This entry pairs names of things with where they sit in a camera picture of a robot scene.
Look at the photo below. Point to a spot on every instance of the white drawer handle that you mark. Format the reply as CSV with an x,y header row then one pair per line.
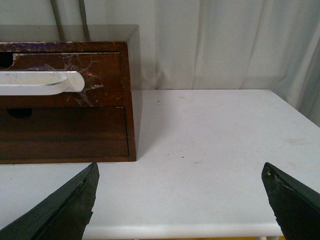
x,y
40,83

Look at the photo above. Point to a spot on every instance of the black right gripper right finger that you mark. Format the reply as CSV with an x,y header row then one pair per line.
x,y
296,206

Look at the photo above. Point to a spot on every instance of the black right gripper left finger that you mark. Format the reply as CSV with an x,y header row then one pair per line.
x,y
63,215

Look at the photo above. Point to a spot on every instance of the white curtain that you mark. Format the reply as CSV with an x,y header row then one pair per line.
x,y
206,44

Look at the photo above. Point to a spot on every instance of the dark wooden drawer cabinet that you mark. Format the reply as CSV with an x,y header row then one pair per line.
x,y
122,39

